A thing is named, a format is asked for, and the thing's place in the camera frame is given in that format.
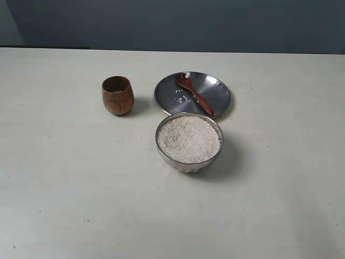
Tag steel bowl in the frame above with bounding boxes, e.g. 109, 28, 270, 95
155, 112, 224, 173

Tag white grains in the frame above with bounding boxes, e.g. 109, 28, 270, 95
174, 89, 199, 104

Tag dark red wooden spoon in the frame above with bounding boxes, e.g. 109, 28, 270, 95
175, 73, 214, 116

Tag wooden cup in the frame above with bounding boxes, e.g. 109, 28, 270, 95
102, 76, 134, 115

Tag round steel plate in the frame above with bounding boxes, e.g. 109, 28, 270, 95
154, 71, 232, 119

